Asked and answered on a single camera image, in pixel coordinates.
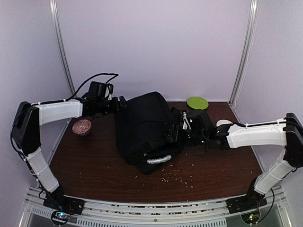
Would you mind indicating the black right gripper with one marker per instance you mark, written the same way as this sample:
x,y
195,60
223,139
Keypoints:
x,y
175,135

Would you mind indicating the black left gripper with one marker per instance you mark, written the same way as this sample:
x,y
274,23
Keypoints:
x,y
116,108

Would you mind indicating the black student backpack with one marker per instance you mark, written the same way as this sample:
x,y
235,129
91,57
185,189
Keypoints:
x,y
148,132

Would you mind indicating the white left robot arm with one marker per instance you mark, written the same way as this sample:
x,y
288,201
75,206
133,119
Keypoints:
x,y
30,118

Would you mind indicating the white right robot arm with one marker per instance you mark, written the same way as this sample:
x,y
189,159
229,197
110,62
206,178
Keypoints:
x,y
286,133

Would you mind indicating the white bowl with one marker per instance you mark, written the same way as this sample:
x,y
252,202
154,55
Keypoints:
x,y
223,122

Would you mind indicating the green plate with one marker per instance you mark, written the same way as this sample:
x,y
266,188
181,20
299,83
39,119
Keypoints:
x,y
197,103

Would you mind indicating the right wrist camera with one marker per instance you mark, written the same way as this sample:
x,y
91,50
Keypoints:
x,y
186,124

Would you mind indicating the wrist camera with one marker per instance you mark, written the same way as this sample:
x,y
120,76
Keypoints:
x,y
110,89
186,124

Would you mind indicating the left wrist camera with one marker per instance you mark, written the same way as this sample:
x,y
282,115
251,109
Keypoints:
x,y
110,89

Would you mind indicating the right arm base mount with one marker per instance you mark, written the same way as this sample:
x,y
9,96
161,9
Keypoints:
x,y
244,203

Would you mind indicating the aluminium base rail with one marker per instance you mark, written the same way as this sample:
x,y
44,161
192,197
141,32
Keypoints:
x,y
207,213

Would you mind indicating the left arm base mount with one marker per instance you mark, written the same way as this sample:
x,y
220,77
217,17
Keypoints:
x,y
69,205

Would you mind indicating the left aluminium frame post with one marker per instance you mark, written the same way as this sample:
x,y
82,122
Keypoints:
x,y
61,48

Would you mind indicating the aluminium frame post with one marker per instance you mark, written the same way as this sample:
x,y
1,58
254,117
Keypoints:
x,y
61,48
245,52

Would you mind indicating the right aluminium frame post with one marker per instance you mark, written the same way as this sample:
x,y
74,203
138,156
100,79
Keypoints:
x,y
245,52

